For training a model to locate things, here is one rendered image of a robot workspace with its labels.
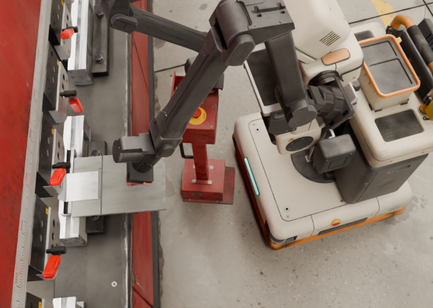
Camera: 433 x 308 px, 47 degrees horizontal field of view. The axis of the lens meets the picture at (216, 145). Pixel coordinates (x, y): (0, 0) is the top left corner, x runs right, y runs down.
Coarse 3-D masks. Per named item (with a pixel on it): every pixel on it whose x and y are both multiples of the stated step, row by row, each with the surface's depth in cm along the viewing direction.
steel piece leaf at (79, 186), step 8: (72, 176) 142; (80, 176) 142; (88, 176) 141; (96, 176) 141; (72, 184) 140; (80, 184) 140; (88, 184) 140; (96, 184) 140; (72, 192) 139; (80, 192) 139; (88, 192) 139; (96, 192) 139; (64, 200) 138; (72, 200) 138
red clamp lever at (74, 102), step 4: (64, 92) 125; (68, 92) 125; (72, 92) 125; (76, 92) 126; (60, 96) 125; (64, 96) 125; (68, 96) 125; (72, 96) 125; (72, 100) 128; (76, 100) 128; (72, 104) 129; (76, 104) 129; (80, 104) 131; (76, 108) 131; (80, 108) 131; (76, 112) 133; (80, 112) 133
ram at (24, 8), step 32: (0, 0) 93; (32, 0) 112; (0, 32) 92; (32, 32) 110; (0, 64) 91; (32, 64) 108; (0, 96) 90; (32, 96) 107; (0, 128) 89; (0, 160) 87; (0, 192) 86; (32, 192) 102; (0, 224) 85; (0, 256) 84; (0, 288) 83
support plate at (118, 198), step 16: (80, 160) 144; (96, 160) 144; (112, 160) 144; (160, 160) 143; (112, 176) 142; (160, 176) 141; (112, 192) 139; (128, 192) 139; (144, 192) 139; (160, 192) 139; (80, 208) 137; (96, 208) 137; (112, 208) 137; (128, 208) 137; (144, 208) 137; (160, 208) 137
